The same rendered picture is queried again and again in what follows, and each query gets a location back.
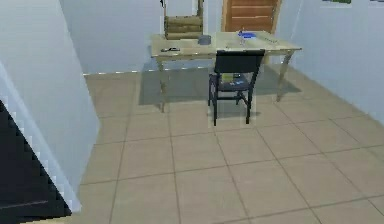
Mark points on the yellow green book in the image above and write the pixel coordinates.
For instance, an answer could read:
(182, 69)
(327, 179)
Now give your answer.
(227, 77)

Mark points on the pale wooden table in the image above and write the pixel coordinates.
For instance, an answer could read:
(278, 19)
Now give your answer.
(190, 46)

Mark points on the black remote control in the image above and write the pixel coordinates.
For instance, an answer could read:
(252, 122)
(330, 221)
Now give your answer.
(170, 49)

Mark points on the black chair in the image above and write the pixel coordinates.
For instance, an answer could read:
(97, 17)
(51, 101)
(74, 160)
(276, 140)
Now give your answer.
(238, 61)

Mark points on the wooden slatted chair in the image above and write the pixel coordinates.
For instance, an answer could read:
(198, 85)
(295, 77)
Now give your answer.
(183, 26)

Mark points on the clear glass bottle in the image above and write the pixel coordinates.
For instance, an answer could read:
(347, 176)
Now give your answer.
(242, 39)

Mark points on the brown wooden door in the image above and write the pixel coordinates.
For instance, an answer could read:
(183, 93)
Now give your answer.
(250, 15)

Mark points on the green framed picture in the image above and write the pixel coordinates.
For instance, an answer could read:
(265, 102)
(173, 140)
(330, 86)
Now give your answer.
(336, 1)

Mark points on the black door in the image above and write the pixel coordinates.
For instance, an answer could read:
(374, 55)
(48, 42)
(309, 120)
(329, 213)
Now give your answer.
(20, 180)

